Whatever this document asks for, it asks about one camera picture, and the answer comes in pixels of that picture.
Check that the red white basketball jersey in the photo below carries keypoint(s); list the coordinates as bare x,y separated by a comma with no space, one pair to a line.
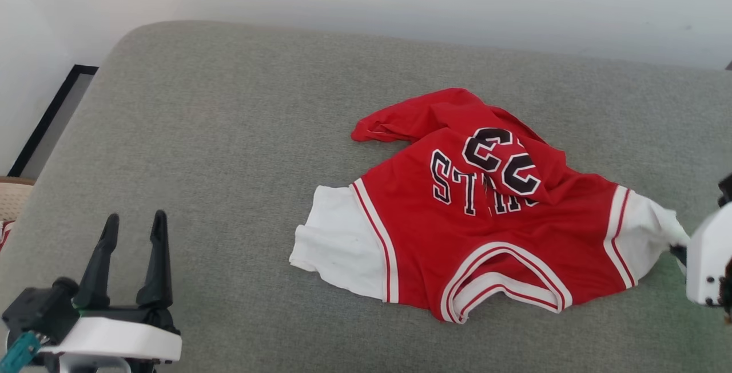
434,235

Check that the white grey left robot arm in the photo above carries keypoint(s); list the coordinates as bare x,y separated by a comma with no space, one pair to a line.
97,366

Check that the black framed panel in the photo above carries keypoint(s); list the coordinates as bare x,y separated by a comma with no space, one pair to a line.
48,115

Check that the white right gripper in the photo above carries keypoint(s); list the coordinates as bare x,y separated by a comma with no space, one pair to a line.
706,258

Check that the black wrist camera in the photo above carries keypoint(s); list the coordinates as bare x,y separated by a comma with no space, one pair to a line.
726,190
37,310

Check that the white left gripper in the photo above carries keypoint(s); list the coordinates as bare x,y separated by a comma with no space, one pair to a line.
114,338

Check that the grey fabric sofa cushion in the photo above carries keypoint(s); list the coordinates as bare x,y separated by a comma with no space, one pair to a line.
229,190

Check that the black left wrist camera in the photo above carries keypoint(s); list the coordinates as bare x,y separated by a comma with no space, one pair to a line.
37,310

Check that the teal left camera plug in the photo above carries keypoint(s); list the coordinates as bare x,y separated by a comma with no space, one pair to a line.
17,353

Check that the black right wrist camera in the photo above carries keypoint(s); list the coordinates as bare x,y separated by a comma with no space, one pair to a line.
726,190

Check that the beige woven basket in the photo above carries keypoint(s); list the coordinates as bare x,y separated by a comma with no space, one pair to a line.
14,198

